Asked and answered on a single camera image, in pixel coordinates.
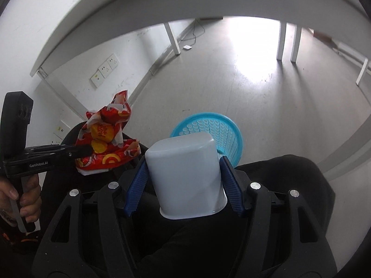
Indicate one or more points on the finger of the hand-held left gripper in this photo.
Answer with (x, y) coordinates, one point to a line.
(81, 151)

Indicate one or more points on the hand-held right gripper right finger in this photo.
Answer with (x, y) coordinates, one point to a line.
(233, 188)

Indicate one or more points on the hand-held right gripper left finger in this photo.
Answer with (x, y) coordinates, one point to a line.
(136, 188)

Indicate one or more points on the red snack wrapper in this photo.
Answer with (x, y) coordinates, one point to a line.
(111, 159)

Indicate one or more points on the white plastic cup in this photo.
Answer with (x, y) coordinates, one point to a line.
(182, 173)

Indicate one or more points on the blue plastic basket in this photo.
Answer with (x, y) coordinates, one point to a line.
(229, 139)

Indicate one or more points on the person's left hand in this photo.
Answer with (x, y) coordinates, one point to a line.
(30, 197)

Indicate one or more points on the white desk leg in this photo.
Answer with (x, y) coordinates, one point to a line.
(295, 45)
(281, 42)
(62, 94)
(362, 72)
(172, 39)

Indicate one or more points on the person's right leg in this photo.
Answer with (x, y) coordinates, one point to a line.
(313, 179)

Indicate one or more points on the dark orange-printed clothing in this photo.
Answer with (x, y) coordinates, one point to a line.
(17, 240)

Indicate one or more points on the white power adapter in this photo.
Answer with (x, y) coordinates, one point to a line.
(187, 47)

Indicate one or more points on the white desk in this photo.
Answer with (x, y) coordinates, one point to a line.
(145, 3)
(347, 49)

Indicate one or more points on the white wall panel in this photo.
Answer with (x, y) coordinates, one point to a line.
(62, 130)

